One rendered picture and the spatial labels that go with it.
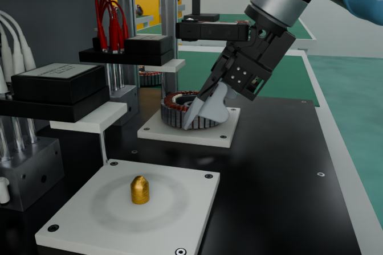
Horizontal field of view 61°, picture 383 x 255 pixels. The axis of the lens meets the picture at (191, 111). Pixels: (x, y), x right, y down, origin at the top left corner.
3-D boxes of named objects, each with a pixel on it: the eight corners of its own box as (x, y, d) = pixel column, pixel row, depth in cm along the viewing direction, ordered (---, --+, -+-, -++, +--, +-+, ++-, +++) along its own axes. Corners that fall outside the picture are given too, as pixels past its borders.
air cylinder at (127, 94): (138, 111, 64) (137, 85, 62) (122, 126, 57) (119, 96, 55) (115, 109, 65) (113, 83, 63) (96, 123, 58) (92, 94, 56)
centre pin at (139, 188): (152, 194, 36) (151, 173, 35) (145, 205, 34) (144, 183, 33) (135, 192, 36) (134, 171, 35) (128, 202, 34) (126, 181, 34)
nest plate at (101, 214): (219, 180, 41) (220, 172, 40) (190, 276, 27) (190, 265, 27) (110, 165, 44) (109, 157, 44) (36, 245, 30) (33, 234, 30)
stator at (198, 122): (229, 110, 61) (230, 91, 59) (218, 134, 51) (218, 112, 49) (173, 105, 64) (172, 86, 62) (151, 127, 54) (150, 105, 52)
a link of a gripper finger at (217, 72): (205, 101, 47) (237, 52, 48) (196, 95, 47) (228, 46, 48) (202, 105, 52) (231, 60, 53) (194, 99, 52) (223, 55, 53)
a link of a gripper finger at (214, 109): (212, 145, 48) (244, 94, 49) (178, 123, 48) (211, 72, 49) (210, 145, 51) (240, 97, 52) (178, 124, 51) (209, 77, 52)
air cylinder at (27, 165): (65, 176, 42) (59, 137, 40) (24, 212, 35) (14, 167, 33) (31, 171, 43) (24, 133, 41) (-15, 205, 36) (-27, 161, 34)
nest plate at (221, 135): (240, 114, 63) (240, 107, 62) (229, 148, 49) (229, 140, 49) (166, 107, 66) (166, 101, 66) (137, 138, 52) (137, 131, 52)
